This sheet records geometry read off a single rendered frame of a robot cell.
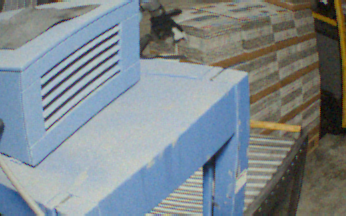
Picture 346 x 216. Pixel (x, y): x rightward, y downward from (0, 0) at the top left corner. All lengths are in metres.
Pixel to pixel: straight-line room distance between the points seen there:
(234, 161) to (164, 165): 0.33
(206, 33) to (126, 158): 2.39
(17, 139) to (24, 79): 0.13
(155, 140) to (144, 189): 0.11
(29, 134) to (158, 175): 0.26
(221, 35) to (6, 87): 2.58
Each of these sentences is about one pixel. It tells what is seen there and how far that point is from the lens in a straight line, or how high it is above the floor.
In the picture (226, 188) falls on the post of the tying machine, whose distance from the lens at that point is 1.63.
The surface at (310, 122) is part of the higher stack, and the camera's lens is 4.59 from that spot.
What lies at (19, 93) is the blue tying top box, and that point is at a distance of 1.18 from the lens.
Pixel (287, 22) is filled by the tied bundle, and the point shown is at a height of 0.99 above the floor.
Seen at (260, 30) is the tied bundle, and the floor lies 0.98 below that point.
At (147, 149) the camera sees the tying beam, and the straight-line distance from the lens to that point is 1.28.
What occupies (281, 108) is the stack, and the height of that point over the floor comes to 0.48.
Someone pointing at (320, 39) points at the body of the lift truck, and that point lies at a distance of 4.99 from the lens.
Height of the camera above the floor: 2.09
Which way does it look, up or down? 22 degrees down
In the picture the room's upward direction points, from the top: 4 degrees counter-clockwise
